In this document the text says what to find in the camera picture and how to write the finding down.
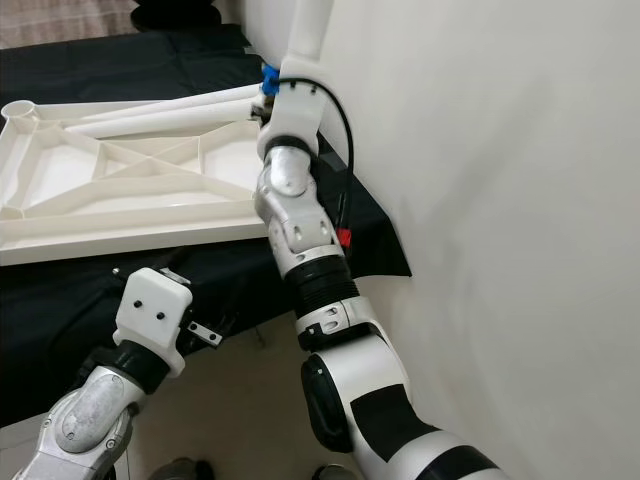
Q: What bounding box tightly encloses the large black bowl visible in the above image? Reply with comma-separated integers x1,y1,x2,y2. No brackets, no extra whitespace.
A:
130,0,241,31

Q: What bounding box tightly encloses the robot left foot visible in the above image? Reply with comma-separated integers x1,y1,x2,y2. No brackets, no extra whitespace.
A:
150,458,211,480

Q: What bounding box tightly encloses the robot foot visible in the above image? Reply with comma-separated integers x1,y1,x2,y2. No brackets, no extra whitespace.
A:
150,458,211,480
310,463,356,480

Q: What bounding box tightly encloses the black tablecloth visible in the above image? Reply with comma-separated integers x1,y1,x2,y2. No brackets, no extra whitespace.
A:
0,25,411,429

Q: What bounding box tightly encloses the white plastic table top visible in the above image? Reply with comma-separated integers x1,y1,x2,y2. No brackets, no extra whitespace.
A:
0,100,276,266

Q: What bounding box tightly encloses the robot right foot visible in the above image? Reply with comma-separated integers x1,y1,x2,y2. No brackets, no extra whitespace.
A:
310,463,356,480

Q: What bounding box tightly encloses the beige woven bench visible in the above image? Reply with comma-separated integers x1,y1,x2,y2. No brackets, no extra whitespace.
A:
0,0,141,49

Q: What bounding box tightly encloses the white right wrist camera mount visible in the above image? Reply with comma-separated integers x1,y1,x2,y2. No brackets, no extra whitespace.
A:
265,70,326,151

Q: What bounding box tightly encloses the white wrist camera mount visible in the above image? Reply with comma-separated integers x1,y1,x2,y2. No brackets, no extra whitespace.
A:
113,267,199,379
265,70,326,151

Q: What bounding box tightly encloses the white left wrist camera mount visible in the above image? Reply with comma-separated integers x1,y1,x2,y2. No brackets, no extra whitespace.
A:
113,267,199,379

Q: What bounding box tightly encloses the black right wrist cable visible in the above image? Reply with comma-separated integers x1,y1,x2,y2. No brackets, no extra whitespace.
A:
280,78,356,246

